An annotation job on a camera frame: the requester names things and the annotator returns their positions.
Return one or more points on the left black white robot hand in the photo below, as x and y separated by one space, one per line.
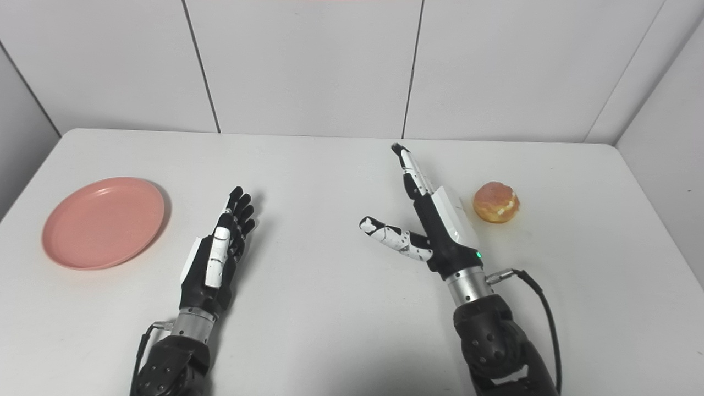
217 258

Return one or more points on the cream puff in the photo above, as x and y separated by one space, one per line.
496 202

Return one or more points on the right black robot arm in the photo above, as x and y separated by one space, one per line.
492 341

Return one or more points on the pink plate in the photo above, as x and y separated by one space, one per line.
103 222

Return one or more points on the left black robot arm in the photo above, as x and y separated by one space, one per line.
181 355

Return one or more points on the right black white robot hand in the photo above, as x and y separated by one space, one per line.
440 225

